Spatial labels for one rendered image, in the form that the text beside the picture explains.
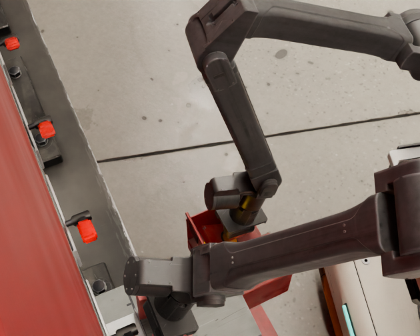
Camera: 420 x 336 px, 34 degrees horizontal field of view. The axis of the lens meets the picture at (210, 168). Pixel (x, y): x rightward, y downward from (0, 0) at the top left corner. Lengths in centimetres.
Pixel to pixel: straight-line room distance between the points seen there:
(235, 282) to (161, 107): 179
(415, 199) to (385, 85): 212
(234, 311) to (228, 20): 50
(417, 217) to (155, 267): 44
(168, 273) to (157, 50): 191
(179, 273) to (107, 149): 160
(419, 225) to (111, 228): 86
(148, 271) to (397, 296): 118
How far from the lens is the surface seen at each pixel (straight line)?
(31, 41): 174
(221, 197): 138
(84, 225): 105
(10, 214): 18
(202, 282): 97
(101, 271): 136
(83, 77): 278
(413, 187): 69
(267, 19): 104
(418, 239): 68
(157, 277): 99
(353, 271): 206
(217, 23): 104
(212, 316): 121
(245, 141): 125
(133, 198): 245
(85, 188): 148
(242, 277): 90
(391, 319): 203
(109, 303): 123
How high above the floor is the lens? 215
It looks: 59 degrees down
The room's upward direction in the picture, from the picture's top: straight up
